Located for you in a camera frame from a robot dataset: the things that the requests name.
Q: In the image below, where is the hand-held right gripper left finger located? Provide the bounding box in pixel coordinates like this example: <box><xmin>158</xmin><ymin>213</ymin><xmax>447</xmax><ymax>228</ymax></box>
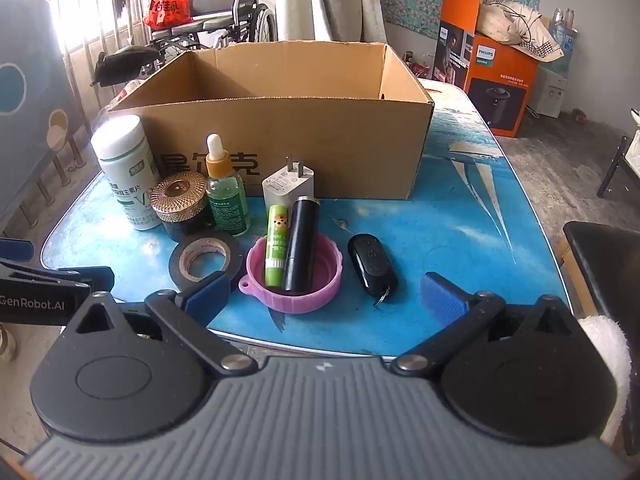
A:
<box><xmin>62</xmin><ymin>270</ymin><xmax>261</xmax><ymax>376</ymax></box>

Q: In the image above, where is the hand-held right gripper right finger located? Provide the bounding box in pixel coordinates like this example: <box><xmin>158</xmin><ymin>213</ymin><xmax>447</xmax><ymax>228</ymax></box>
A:
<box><xmin>390</xmin><ymin>272</ymin><xmax>581</xmax><ymax>376</ymax></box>

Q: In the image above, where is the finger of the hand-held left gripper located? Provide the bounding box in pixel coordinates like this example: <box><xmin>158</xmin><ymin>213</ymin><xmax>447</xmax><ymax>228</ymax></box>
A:
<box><xmin>0</xmin><ymin>258</ymin><xmax>115</xmax><ymax>292</ymax></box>
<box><xmin>0</xmin><ymin>239</ymin><xmax>35</xmax><ymax>261</ymax></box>

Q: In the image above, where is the black tape roll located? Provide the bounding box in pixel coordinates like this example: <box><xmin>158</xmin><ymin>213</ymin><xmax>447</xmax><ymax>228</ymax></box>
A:
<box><xmin>168</xmin><ymin>233</ymin><xmax>244</xmax><ymax>295</ymax></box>

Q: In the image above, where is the black car key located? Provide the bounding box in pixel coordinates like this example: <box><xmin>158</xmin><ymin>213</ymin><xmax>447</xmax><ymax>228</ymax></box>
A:
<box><xmin>347</xmin><ymin>233</ymin><xmax>400</xmax><ymax>307</ymax></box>

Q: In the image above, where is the green lip balm stick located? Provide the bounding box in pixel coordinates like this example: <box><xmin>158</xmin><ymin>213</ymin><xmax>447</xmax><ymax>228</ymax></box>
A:
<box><xmin>265</xmin><ymin>204</ymin><xmax>291</xmax><ymax>289</ymax></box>

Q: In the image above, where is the green dropper bottle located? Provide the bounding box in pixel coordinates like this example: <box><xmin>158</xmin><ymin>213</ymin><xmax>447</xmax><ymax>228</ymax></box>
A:
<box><xmin>205</xmin><ymin>133</ymin><xmax>252</xmax><ymax>237</ymax></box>

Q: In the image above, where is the black lipstick tube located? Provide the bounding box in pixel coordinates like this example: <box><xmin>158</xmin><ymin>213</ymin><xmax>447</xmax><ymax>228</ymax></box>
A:
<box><xmin>283</xmin><ymin>196</ymin><xmax>321</xmax><ymax>296</ymax></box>

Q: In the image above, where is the white pill bottle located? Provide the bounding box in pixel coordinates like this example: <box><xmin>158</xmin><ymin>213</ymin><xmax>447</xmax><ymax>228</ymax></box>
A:
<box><xmin>90</xmin><ymin>115</ymin><xmax>162</xmax><ymax>232</ymax></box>

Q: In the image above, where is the pink plastic lid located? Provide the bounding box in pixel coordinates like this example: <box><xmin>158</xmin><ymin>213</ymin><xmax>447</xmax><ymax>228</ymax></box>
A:
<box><xmin>238</xmin><ymin>232</ymin><xmax>345</xmax><ymax>315</ymax></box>

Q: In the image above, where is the white plug charger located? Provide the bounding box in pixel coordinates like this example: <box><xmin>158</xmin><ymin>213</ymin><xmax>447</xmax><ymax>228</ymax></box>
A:
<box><xmin>262</xmin><ymin>156</ymin><xmax>316</xmax><ymax>211</ymax></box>

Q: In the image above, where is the cardboard box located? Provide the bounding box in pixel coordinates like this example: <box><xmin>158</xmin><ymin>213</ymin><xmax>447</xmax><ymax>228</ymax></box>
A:
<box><xmin>107</xmin><ymin>41</ymin><xmax>436</xmax><ymax>201</ymax></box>

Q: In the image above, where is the grey printed blanket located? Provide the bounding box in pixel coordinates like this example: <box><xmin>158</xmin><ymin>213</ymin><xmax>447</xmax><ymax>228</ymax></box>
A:
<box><xmin>0</xmin><ymin>0</ymin><xmax>108</xmax><ymax>241</ymax></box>

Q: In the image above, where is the black chair seat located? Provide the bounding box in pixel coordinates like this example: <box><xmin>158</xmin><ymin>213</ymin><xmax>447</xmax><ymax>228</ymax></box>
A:
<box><xmin>562</xmin><ymin>221</ymin><xmax>640</xmax><ymax>321</ymax></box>

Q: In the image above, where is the white fleece clothing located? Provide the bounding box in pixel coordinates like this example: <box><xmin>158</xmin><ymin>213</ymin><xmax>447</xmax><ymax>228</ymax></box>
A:
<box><xmin>575</xmin><ymin>315</ymin><xmax>633</xmax><ymax>456</ymax></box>

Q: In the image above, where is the orange appliance box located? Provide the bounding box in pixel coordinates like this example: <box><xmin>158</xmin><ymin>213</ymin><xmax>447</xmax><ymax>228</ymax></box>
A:
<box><xmin>432</xmin><ymin>0</ymin><xmax>541</xmax><ymax>138</ymax></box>

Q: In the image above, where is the black bag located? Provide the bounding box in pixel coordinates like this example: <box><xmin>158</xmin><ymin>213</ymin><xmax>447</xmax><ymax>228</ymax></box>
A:
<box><xmin>90</xmin><ymin>46</ymin><xmax>161</xmax><ymax>87</ymax></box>

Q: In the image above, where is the red packet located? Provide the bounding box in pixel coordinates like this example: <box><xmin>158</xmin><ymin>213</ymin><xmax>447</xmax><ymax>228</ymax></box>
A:
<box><xmin>407</xmin><ymin>52</ymin><xmax>435</xmax><ymax>80</ymax></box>

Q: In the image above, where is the white water dispenser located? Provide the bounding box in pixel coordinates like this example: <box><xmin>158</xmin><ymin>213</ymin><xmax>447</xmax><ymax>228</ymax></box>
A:
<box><xmin>527</xmin><ymin>57</ymin><xmax>571</xmax><ymax>120</ymax></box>

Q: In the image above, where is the metal railing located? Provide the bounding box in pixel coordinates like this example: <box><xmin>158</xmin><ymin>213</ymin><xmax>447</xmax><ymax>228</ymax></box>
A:
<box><xmin>15</xmin><ymin>0</ymin><xmax>166</xmax><ymax>228</ymax></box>

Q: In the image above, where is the water jug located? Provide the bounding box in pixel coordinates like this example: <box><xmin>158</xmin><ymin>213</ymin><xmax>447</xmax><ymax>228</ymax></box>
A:
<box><xmin>550</xmin><ymin>22</ymin><xmax>581</xmax><ymax>61</ymax></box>

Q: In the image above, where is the wheelchair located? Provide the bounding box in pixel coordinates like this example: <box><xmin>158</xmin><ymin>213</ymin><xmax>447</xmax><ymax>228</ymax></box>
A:
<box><xmin>145</xmin><ymin>0</ymin><xmax>278</xmax><ymax>61</ymax></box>

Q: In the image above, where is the black stool frame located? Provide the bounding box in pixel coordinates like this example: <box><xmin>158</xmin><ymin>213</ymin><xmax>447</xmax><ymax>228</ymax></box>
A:
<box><xmin>596</xmin><ymin>135</ymin><xmax>640</xmax><ymax>198</ymax></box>

